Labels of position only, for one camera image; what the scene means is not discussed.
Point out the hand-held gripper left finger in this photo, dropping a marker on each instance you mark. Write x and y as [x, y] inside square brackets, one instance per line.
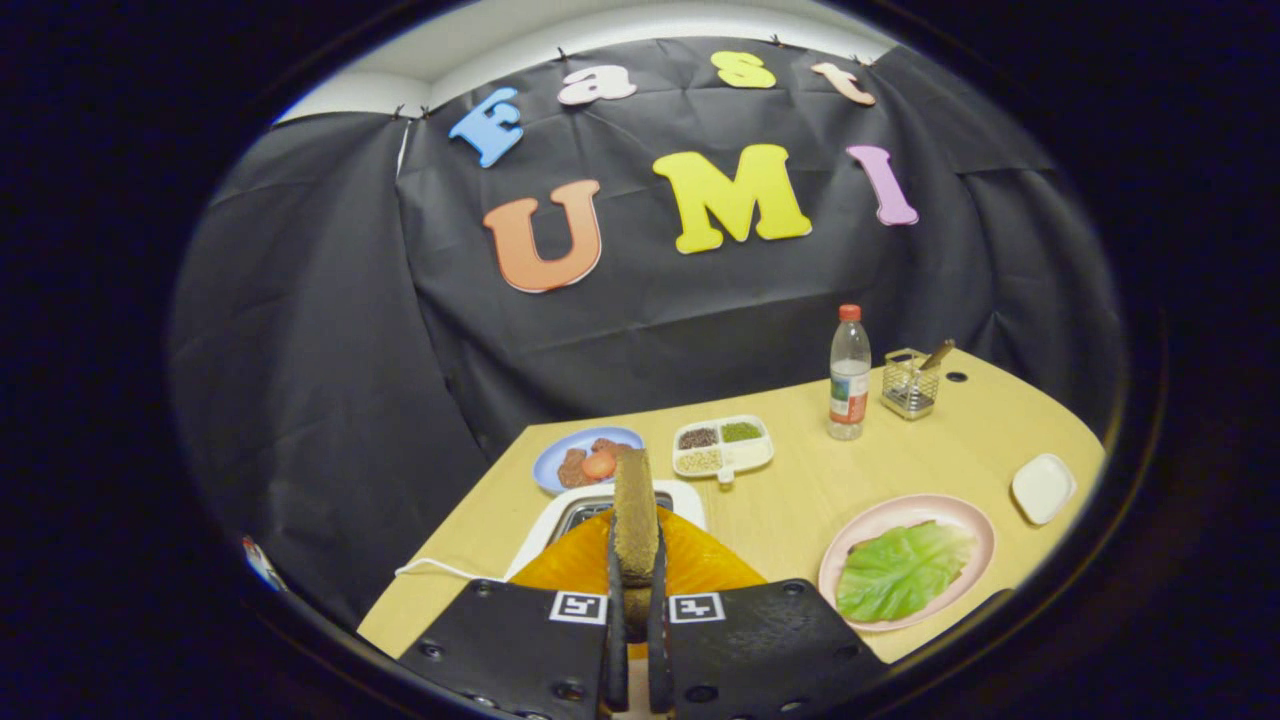
[520, 650]

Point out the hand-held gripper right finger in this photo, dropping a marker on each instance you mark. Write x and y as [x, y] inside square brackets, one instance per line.
[760, 650]

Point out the green lettuce leaf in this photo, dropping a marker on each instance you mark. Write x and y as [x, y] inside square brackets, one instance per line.
[900, 572]

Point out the brown toast slice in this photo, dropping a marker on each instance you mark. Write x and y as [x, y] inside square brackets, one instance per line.
[635, 520]

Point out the white toaster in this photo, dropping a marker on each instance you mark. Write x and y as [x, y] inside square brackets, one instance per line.
[560, 515]

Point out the brown meat pieces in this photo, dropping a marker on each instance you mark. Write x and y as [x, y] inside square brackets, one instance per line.
[572, 468]

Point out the pink plate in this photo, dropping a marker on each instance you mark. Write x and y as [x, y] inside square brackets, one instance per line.
[900, 512]

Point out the blue plate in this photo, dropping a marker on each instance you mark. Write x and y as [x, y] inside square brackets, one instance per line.
[555, 455]

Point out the red tomato slice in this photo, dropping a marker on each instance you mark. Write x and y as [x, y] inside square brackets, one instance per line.
[598, 465]

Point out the white divided condiment tray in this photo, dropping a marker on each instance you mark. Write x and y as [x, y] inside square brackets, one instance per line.
[722, 445]

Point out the clear bottle red cap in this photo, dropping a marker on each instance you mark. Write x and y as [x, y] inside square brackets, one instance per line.
[849, 375]

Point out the small white plate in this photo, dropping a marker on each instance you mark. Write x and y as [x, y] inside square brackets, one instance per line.
[1043, 488]

